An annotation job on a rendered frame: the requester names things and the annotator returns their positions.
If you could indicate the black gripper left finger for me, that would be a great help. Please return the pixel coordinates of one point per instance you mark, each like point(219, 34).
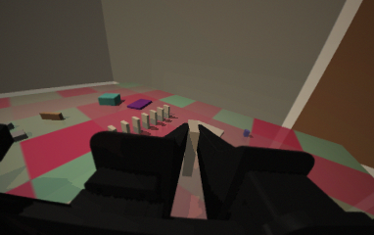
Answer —
point(143, 152)

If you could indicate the purple rectangular block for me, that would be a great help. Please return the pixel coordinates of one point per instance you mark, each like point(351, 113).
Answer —
point(139, 104)

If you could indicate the teal rectangular block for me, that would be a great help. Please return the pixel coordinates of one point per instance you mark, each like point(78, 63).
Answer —
point(109, 99)

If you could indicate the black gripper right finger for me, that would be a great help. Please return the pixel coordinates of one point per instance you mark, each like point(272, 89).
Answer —
point(223, 166)

